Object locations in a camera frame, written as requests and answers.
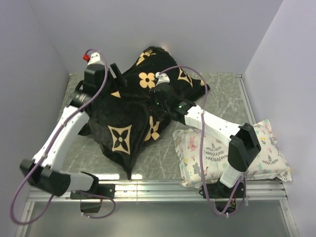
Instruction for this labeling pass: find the black pillowcase with tan flowers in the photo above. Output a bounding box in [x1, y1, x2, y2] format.
[79, 46, 210, 180]

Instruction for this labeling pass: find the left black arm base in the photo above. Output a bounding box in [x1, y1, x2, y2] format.
[70, 184, 116, 219]

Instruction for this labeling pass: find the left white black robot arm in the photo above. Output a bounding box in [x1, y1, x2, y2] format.
[20, 62, 126, 198]

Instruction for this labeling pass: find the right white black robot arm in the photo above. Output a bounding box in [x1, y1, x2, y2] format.
[150, 82, 261, 198]

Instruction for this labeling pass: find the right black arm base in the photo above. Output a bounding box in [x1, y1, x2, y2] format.
[206, 182, 246, 215]

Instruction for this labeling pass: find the white floral printed pillow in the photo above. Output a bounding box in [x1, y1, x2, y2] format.
[173, 119, 292, 189]

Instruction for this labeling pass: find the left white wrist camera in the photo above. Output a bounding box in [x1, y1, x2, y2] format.
[83, 52, 104, 66]

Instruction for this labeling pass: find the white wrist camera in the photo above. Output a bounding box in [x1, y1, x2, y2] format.
[155, 72, 170, 85]
[83, 52, 104, 66]

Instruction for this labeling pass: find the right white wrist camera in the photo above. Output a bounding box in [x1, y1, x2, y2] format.
[155, 72, 170, 85]

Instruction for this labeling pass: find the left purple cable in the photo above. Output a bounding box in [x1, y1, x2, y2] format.
[9, 48, 117, 225]

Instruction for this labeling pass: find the aluminium mounting rail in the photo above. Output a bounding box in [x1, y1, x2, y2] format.
[26, 179, 289, 202]

